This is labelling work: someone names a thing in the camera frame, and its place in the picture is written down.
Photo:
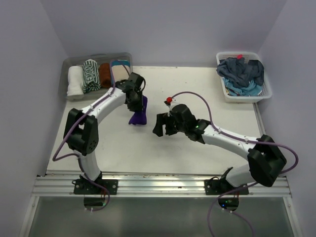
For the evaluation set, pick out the clear plastic tray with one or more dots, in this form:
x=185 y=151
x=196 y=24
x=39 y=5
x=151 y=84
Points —
x=78 y=61

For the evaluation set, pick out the light blue crumpled towel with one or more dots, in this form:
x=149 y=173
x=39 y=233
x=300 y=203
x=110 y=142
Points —
x=252 y=90

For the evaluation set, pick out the aluminium mounting rail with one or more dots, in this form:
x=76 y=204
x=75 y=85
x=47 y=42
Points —
x=147 y=185

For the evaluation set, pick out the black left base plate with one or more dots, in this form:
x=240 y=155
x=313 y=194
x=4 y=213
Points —
x=84 y=187

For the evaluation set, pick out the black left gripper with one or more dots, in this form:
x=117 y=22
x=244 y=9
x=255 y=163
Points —
x=138 y=106

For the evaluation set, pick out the white rolled towel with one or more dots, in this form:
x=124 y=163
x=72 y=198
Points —
x=75 y=81

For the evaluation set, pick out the beige teal rolled towel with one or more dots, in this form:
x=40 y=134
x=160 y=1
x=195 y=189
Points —
x=120 y=69

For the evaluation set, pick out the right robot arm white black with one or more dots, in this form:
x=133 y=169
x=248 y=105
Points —
x=265 y=161

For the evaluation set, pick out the white plastic laundry basket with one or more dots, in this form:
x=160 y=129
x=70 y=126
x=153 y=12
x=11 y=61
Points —
x=266 y=87

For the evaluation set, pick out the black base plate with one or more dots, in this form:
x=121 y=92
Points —
x=84 y=187
x=217 y=186

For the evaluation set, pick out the dark grey towel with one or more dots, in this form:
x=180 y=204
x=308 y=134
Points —
x=241 y=74

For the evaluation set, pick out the green striped rolled towel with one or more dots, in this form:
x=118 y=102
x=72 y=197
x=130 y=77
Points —
x=91 y=79

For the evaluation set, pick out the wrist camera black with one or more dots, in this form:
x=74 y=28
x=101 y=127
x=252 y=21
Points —
x=182 y=111
x=136 y=80

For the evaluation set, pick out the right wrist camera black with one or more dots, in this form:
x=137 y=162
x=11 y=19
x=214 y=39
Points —
x=182 y=111

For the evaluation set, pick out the purple towel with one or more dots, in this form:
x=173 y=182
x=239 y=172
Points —
x=139 y=117

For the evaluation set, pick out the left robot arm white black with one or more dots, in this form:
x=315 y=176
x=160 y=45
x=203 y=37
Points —
x=81 y=131

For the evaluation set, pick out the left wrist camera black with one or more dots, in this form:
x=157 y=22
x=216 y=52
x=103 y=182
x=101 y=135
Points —
x=136 y=80

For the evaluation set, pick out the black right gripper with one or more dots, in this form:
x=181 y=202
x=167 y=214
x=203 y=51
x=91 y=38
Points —
x=161 y=121

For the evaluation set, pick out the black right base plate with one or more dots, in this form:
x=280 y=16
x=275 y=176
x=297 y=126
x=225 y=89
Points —
x=217 y=186

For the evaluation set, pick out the brown rolled towel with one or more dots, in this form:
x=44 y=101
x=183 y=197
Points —
x=105 y=75

